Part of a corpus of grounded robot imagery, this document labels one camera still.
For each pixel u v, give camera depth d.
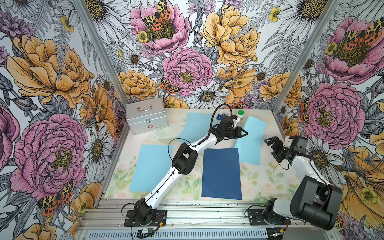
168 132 1.08
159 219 0.74
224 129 0.86
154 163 0.94
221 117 1.18
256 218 0.74
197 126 1.23
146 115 1.00
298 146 0.67
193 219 0.75
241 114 1.08
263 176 0.90
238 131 0.91
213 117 0.85
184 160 0.70
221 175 0.90
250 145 0.96
